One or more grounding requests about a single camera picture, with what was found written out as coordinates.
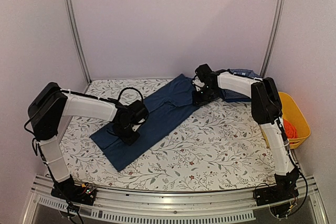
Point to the floral patterned table cloth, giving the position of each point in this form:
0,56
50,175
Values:
218,147

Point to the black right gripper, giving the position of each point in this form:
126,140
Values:
198,100

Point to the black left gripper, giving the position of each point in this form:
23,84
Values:
128,142

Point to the aluminium frame post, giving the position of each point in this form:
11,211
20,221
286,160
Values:
76,40
272,38

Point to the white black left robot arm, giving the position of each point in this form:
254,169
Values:
53,109

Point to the blue checkered button shirt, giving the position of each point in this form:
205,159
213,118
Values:
236,84

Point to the aluminium front rail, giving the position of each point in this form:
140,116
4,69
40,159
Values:
119,205

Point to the orange garment in basket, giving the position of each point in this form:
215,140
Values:
290,130

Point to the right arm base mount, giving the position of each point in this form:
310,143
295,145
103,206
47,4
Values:
281,202

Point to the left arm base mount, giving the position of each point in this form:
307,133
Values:
67,190

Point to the left aluminium frame post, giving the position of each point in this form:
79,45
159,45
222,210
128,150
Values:
76,40

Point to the right aluminium frame post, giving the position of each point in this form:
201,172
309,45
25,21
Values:
272,38

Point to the yellow plastic laundry basket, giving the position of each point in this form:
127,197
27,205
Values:
292,113

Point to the grey blue garment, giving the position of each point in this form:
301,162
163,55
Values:
168,107

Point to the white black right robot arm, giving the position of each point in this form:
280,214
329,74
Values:
266,110

